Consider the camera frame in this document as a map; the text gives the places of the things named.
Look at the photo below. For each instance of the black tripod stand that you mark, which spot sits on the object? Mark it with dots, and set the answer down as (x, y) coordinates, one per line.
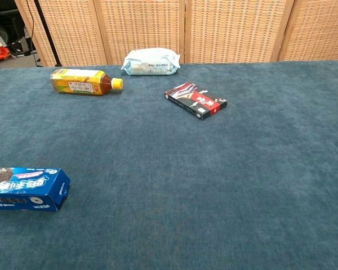
(46, 31)

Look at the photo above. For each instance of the red black snack packet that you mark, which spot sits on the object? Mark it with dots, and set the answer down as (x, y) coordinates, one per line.
(197, 99)

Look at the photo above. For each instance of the woven wooden folding screen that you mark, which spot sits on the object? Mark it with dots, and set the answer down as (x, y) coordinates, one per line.
(233, 28)

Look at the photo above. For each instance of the blue Oreo cookie pack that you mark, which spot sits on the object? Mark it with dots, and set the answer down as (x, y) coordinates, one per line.
(31, 185)

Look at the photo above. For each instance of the yellow label tea bottle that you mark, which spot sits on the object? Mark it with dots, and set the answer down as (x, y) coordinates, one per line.
(81, 81)

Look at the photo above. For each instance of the blue carpet table cover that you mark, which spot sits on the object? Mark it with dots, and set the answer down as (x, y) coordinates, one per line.
(169, 174)

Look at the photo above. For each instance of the light blue wet wipes pack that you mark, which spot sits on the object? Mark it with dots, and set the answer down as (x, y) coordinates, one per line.
(149, 60)

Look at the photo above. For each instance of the black office chair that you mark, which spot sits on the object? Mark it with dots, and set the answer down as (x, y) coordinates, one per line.
(17, 28)

